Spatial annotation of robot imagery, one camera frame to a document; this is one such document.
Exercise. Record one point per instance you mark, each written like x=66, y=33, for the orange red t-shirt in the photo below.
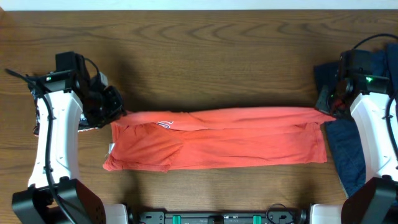
x=236, y=137

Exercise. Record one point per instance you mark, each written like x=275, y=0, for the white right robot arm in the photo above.
x=374, y=110

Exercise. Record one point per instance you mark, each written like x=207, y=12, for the dark blue denim garment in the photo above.
x=343, y=134

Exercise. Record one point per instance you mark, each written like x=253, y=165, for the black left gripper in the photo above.
x=118, y=108

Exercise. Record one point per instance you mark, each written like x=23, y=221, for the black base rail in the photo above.
x=275, y=215

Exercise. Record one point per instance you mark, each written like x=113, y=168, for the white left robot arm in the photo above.
x=67, y=101

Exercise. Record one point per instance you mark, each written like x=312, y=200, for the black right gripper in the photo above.
x=321, y=104

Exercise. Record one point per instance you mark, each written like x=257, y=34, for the black printed folded shirt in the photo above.
x=83, y=125

